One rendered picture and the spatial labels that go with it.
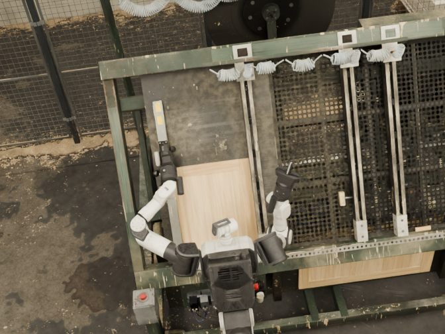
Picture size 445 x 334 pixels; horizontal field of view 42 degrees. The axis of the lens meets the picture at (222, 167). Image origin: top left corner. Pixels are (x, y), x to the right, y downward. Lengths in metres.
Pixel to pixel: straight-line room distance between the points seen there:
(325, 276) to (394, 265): 0.46
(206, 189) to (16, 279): 2.08
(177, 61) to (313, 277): 1.73
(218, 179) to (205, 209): 0.19
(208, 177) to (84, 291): 1.70
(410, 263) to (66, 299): 2.49
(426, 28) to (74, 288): 3.06
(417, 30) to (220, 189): 1.37
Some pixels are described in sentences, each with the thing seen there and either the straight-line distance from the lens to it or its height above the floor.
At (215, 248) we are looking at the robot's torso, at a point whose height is 1.36.
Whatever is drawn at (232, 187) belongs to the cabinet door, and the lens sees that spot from 3.27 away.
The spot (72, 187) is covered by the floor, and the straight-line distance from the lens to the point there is 5.37.
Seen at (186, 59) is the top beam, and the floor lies 1.90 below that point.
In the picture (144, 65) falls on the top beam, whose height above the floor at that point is 1.90.
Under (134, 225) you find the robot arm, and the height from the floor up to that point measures 1.43.
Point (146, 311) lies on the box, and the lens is 3.25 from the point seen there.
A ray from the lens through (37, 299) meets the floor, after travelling 4.65.
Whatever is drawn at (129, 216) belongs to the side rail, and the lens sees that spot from 3.30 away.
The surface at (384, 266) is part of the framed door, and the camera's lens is 4.03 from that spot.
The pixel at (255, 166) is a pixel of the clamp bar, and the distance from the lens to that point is 3.24.
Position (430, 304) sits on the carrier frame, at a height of 0.18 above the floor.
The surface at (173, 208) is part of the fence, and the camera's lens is 3.28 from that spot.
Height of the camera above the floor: 3.55
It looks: 43 degrees down
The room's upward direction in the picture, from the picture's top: 7 degrees counter-clockwise
